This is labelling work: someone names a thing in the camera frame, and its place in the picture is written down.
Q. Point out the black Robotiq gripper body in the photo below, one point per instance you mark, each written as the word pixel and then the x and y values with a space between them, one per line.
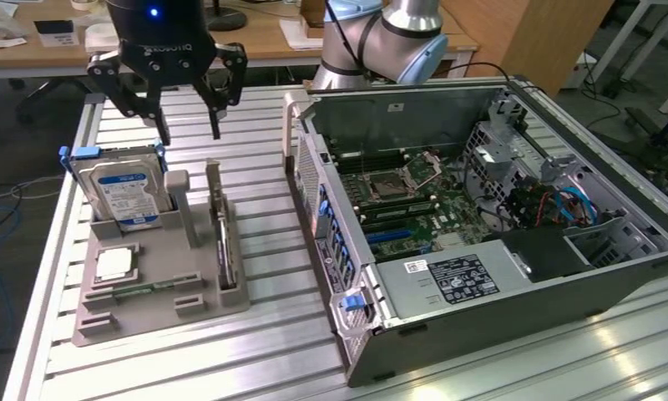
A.
pixel 161 37

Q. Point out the wooden desk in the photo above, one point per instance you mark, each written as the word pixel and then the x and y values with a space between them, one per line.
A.
pixel 33 56

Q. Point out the hard disk in blue caddy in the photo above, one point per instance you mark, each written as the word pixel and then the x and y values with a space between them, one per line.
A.
pixel 125 196

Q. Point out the black round lamp base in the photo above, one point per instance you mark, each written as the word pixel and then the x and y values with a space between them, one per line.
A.
pixel 231 18

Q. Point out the white desk frame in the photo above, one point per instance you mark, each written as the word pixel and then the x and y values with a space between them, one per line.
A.
pixel 635 42

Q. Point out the green RAM stick labelled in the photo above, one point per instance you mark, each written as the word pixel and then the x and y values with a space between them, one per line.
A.
pixel 395 210

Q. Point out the metal socket cover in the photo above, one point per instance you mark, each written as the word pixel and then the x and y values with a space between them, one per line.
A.
pixel 426 165

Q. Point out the grey power supply unit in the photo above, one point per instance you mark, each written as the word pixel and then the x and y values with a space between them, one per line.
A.
pixel 456 280

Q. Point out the blue expansion slot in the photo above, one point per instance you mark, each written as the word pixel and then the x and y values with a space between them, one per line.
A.
pixel 390 236

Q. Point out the open grey PC case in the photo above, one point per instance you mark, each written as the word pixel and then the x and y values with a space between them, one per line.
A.
pixel 479 313

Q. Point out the silver CPU chip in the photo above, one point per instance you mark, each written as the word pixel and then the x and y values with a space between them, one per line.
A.
pixel 115 264

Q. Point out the black and white box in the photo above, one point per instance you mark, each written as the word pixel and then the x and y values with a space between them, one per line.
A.
pixel 56 33

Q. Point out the green RAM stick bare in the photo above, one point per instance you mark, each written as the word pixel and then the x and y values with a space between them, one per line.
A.
pixel 144 288

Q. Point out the grey parts rack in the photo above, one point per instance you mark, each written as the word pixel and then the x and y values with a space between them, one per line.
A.
pixel 161 259

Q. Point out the metal disk bay cage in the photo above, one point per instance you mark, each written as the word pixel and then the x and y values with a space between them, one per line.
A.
pixel 495 167

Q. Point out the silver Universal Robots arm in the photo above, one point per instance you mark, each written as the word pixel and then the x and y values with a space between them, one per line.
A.
pixel 367 37

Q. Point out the black plastic shroud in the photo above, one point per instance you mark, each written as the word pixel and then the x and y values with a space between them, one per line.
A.
pixel 546 255

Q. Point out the graphics card with black fan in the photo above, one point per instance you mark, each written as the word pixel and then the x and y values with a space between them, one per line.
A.
pixel 223 234

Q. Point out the blue case latch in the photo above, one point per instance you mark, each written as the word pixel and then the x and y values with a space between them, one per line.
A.
pixel 352 303

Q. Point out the white paper stack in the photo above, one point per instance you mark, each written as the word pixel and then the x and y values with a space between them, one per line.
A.
pixel 300 35

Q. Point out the CPU socket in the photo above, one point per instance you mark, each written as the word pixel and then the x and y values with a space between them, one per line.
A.
pixel 391 186

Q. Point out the black office chair base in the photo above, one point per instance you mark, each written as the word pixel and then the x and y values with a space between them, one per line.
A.
pixel 44 94

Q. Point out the small paper label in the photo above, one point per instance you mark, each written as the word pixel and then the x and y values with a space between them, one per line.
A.
pixel 5 42

